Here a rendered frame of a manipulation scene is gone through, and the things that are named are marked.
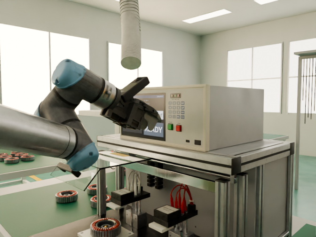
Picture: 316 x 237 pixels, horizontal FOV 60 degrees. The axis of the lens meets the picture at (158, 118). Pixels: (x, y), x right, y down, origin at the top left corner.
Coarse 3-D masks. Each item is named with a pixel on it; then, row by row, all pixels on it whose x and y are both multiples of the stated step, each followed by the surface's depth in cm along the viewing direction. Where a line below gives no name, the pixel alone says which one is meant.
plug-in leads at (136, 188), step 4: (128, 176) 111; (136, 176) 109; (140, 176) 110; (128, 180) 111; (132, 180) 109; (140, 180) 109; (128, 184) 111; (132, 184) 108; (140, 184) 109; (128, 188) 111; (132, 188) 109; (136, 188) 108; (140, 188) 109; (136, 192) 107; (140, 192) 110
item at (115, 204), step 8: (112, 192) 105; (120, 192) 105; (128, 192) 105; (144, 192) 112; (112, 200) 105; (120, 200) 101; (128, 200) 103; (136, 200) 106; (112, 208) 101; (120, 208) 102; (136, 208) 110
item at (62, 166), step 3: (60, 162) 92; (57, 165) 91; (60, 165) 90; (63, 165) 89; (66, 165) 88; (60, 168) 90; (63, 168) 88; (66, 168) 87; (69, 168) 86; (63, 171) 92; (69, 171) 85; (72, 171) 84; (75, 171) 85; (78, 171) 86; (75, 174) 85; (78, 174) 86; (78, 177) 86
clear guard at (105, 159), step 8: (104, 152) 109; (112, 152) 109; (120, 152) 109; (64, 160) 99; (104, 160) 94; (112, 160) 94; (120, 160) 94; (128, 160) 94; (136, 160) 94; (144, 160) 96; (56, 168) 98; (88, 168) 87; (96, 168) 84; (104, 168) 85; (56, 176) 94; (64, 176) 91; (72, 176) 88; (80, 176) 86; (88, 176) 83; (72, 184) 85; (80, 184) 83; (88, 184) 81
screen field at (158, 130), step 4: (156, 124) 98; (160, 124) 96; (156, 128) 98; (160, 128) 96; (144, 132) 103; (148, 132) 101; (152, 132) 99; (156, 132) 98; (160, 132) 96; (160, 136) 97
